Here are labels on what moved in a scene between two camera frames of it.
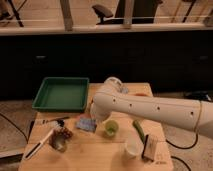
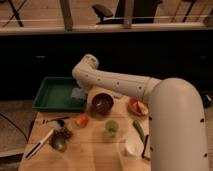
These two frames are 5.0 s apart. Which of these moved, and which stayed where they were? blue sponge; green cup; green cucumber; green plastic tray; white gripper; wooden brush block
Moved: blue sponge; white gripper
Stayed: green cucumber; wooden brush block; green cup; green plastic tray
